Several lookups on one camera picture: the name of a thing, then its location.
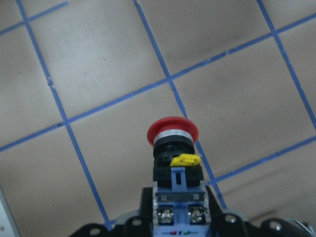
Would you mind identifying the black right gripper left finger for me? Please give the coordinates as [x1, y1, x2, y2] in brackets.
[71, 187, 153, 237]

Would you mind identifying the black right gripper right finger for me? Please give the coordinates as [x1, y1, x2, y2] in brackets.
[206, 186, 314, 237]

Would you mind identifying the red emergency stop button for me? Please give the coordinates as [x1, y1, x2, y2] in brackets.
[147, 117, 211, 237]

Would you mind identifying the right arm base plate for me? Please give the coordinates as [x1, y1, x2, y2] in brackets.
[0, 189, 21, 237]

